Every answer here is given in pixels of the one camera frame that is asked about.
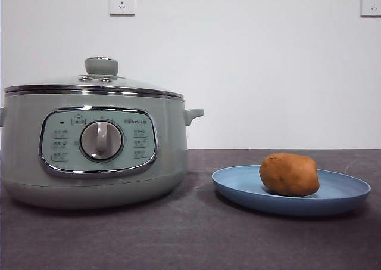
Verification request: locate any glass lid with green knob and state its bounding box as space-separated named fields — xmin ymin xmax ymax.
xmin=3 ymin=55 xmax=184 ymax=99

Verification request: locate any brown potato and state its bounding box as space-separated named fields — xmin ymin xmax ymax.
xmin=258 ymin=152 xmax=320 ymax=198

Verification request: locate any white wall socket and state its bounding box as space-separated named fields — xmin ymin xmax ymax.
xmin=109 ymin=0 xmax=136 ymax=17
xmin=360 ymin=0 xmax=381 ymax=18

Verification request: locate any blue round plate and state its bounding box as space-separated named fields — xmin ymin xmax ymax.
xmin=211 ymin=165 xmax=372 ymax=218

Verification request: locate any pale green electric steamer pot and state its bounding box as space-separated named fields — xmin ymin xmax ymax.
xmin=0 ymin=88 xmax=205 ymax=210

